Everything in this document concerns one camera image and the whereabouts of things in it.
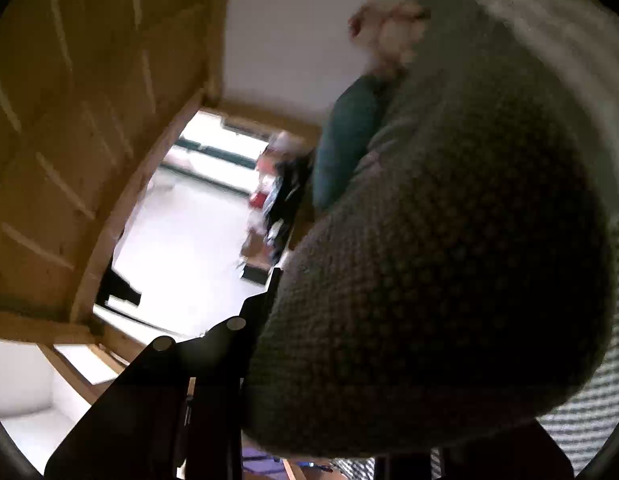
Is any grey knit sweater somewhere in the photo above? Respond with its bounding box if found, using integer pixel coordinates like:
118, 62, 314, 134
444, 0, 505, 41
242, 0, 619, 461

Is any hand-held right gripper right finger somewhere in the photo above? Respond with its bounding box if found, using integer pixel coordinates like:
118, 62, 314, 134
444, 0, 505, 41
377, 420, 575, 480

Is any teal garment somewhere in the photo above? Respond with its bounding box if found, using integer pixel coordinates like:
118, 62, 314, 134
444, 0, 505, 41
312, 75, 390, 213

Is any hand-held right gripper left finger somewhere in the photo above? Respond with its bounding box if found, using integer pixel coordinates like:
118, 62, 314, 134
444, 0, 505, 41
44, 267, 282, 480

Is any wooden bed frame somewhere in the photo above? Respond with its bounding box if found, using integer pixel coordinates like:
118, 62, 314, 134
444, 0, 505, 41
0, 0, 323, 406

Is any colourful clutter pile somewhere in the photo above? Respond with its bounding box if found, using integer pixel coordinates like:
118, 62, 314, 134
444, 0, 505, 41
239, 130, 317, 283

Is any purple cloth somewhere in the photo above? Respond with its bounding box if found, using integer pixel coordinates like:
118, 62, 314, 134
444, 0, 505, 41
242, 447, 335, 480

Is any window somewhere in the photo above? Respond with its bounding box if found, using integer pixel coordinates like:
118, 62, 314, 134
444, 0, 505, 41
162, 110, 272, 196

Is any pink plush toy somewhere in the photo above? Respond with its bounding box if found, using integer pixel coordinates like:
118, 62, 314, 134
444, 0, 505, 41
348, 0, 433, 78

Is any black white checked bed sheet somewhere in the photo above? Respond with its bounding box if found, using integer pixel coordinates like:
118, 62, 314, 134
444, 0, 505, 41
334, 210, 619, 480

